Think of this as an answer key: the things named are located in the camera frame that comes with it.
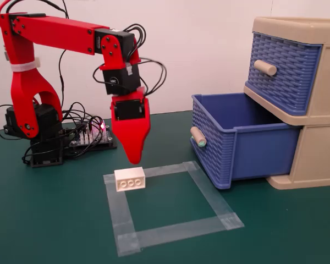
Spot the red gripper body with motor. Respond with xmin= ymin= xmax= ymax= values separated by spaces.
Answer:
xmin=111 ymin=90 xmax=151 ymax=122

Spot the red fixed gripper finger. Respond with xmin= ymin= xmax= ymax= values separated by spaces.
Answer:
xmin=112 ymin=120 xmax=151 ymax=165

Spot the white toy brick cube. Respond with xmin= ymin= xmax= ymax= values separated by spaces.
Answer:
xmin=114 ymin=166 xmax=146 ymax=193

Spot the beige handle with green tape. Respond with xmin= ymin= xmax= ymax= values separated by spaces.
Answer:
xmin=189 ymin=126 xmax=208 ymax=149

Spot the blue woven drawer taped handle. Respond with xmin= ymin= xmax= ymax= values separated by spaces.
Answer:
xmin=191 ymin=92 xmax=304 ymax=190

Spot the beige plastic drawer cabinet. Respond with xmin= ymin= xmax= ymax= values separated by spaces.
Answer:
xmin=243 ymin=16 xmax=330 ymax=190

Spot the black controller board with LED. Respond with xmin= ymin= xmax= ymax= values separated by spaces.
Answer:
xmin=63 ymin=122 xmax=118 ymax=155

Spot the translucent tape strip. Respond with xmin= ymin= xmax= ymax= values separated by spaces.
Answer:
xmin=115 ymin=216 xmax=245 ymax=257
xmin=103 ymin=161 xmax=199 ymax=184
xmin=103 ymin=173 xmax=141 ymax=257
xmin=182 ymin=161 xmax=245 ymax=230

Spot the white zip tie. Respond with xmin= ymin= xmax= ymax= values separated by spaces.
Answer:
xmin=10 ymin=57 xmax=41 ymax=73

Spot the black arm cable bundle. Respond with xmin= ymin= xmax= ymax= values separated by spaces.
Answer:
xmin=0 ymin=0 xmax=168 ymax=166

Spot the beige cylindrical drawer handle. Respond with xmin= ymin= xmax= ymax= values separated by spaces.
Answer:
xmin=253 ymin=59 xmax=278 ymax=77

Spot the blue woven drawer plain handle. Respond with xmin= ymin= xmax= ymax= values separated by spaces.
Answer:
xmin=244 ymin=31 xmax=323 ymax=116

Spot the red wire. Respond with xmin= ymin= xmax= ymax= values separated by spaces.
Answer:
xmin=0 ymin=0 xmax=13 ymax=18

